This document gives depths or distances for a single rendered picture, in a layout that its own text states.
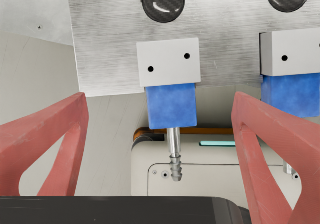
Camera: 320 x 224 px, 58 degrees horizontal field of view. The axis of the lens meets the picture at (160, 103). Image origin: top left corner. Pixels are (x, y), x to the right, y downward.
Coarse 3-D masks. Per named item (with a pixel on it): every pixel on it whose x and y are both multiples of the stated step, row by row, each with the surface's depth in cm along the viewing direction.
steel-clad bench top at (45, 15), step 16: (0, 0) 30; (16, 0) 30; (32, 0) 30; (48, 0) 30; (64, 0) 30; (0, 16) 31; (16, 16) 31; (32, 16) 31; (48, 16) 31; (64, 16) 31; (16, 32) 31; (32, 32) 31; (48, 32) 31; (64, 32) 31
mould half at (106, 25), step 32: (96, 0) 25; (128, 0) 25; (192, 0) 25; (224, 0) 25; (256, 0) 25; (96, 32) 26; (128, 32) 26; (160, 32) 26; (192, 32) 26; (224, 32) 26; (256, 32) 26; (96, 64) 26; (128, 64) 26; (224, 64) 26; (256, 64) 26
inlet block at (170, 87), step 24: (144, 48) 23; (168, 48) 23; (192, 48) 23; (144, 72) 23; (168, 72) 23; (192, 72) 23; (168, 96) 25; (192, 96) 25; (168, 120) 25; (192, 120) 25; (168, 144) 27
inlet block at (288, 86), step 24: (264, 48) 25; (288, 48) 23; (312, 48) 23; (264, 72) 25; (288, 72) 23; (312, 72) 23; (264, 96) 27; (288, 96) 25; (312, 96) 25; (288, 168) 27
